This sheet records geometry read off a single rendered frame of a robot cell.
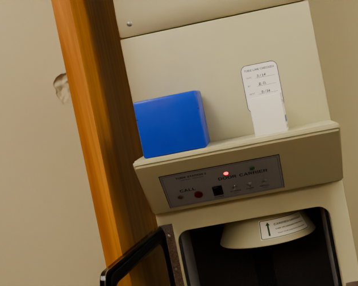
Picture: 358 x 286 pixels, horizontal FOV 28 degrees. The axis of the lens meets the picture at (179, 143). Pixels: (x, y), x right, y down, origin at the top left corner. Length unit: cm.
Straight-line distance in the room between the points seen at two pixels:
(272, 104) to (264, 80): 9
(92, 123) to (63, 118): 55
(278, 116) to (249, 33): 17
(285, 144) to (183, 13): 29
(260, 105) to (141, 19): 26
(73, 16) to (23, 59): 58
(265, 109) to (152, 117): 18
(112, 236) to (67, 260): 59
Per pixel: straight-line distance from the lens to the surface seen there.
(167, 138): 110
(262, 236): 124
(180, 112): 110
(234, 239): 127
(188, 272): 125
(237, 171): 113
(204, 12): 121
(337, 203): 122
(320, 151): 112
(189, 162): 110
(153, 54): 121
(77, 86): 114
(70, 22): 115
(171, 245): 123
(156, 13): 122
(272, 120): 112
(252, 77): 120
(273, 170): 114
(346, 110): 164
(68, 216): 171
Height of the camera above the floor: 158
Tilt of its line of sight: 3 degrees down
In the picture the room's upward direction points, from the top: 11 degrees counter-clockwise
